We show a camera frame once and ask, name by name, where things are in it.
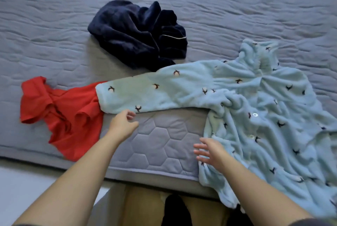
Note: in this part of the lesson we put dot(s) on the light blue patterned fleece top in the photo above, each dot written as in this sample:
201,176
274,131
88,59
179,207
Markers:
273,133

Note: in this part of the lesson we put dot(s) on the person's left thumb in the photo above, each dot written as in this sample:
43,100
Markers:
133,126

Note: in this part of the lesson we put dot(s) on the tan wooden bed base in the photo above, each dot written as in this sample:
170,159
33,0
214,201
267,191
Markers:
142,207

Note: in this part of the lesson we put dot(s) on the person's black-clad leg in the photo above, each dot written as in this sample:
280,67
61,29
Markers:
175,212
238,218

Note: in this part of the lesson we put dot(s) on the navy blue fleece garment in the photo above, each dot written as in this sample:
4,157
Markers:
131,33

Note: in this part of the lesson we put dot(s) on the person's right fingers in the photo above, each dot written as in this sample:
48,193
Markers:
202,152

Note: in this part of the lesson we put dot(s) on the person's right forearm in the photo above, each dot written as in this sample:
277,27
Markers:
258,196

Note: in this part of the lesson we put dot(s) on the person's right hand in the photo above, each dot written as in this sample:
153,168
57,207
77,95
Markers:
217,153

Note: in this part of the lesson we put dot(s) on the grey quilted bed cover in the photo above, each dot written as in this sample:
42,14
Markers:
168,9

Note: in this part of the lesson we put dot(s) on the person's left hand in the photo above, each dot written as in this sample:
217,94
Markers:
120,126

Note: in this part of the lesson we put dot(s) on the red cloth garment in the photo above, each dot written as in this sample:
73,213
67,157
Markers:
76,109

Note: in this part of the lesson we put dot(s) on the person's left forearm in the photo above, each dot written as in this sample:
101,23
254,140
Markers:
79,178

